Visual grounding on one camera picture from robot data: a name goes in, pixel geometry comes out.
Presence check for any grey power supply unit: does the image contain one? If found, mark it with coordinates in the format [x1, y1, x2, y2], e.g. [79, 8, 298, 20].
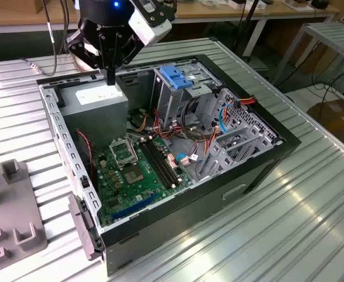
[59, 79, 129, 147]

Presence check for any thin metal locking lever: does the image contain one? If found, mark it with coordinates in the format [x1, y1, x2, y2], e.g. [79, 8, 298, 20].
[129, 137, 139, 163]

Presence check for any grey metal disk bay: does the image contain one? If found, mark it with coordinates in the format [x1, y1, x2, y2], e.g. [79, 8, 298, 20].
[195, 126, 281, 182]

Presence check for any metal socket cover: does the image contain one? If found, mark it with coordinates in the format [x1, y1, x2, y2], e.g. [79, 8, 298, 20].
[109, 137, 139, 170]

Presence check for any orange red power wire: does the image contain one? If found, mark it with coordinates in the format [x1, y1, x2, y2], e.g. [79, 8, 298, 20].
[203, 95, 258, 158]

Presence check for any wooden desk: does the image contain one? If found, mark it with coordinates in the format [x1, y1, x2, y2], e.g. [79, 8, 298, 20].
[0, 0, 340, 56]

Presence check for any grey plastic case handle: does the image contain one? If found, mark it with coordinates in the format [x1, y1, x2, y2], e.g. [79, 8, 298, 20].
[68, 193, 102, 261]

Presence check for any black cable with metal connector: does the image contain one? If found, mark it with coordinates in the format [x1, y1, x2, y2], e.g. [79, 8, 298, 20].
[21, 0, 58, 77]

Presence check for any red yellow wire bundle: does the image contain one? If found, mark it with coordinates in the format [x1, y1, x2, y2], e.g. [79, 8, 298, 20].
[126, 107, 196, 143]

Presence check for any black cable bundle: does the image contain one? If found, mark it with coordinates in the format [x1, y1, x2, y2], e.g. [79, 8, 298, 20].
[181, 96, 220, 142]

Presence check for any brown cardboard box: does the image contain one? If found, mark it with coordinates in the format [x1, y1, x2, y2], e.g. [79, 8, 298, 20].
[306, 98, 344, 145]

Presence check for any black open PC case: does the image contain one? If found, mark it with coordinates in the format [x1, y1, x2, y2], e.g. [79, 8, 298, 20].
[36, 54, 302, 277]

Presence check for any black RAM slot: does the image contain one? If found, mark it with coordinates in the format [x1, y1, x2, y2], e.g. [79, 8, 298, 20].
[147, 139, 178, 186]
[151, 137, 182, 183]
[143, 140, 174, 187]
[139, 142, 170, 189]

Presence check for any metal slat side table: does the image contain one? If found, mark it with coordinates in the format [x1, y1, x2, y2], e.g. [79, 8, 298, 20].
[273, 22, 344, 86]

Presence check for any blue plastic drive latch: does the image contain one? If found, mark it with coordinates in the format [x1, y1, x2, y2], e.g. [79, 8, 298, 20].
[161, 66, 194, 91]

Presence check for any green motherboard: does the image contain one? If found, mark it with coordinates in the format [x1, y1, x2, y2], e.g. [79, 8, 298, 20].
[92, 136, 195, 229]

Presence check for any cardboard box on desk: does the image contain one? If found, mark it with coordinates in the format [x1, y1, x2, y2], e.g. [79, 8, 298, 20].
[32, 0, 47, 15]

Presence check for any grey metal drive cage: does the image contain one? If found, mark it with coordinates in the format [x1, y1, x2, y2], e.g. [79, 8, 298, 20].
[150, 60, 222, 130]

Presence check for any grey parts rack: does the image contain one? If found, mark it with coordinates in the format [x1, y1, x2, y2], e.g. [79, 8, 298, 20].
[0, 158, 48, 270]

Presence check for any blue data wire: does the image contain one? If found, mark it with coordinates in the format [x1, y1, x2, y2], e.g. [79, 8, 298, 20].
[178, 101, 239, 163]

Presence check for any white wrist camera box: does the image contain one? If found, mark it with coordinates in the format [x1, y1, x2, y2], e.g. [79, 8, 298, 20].
[127, 11, 173, 47]

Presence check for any blue expansion slot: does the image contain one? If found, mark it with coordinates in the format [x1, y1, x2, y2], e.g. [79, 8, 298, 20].
[110, 192, 158, 221]

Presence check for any red black fan wire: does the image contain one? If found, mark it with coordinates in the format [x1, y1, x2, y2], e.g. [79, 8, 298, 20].
[76, 129, 98, 180]

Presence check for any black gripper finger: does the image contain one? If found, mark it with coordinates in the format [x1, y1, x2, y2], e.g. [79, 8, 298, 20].
[68, 29, 112, 86]
[110, 30, 147, 86]

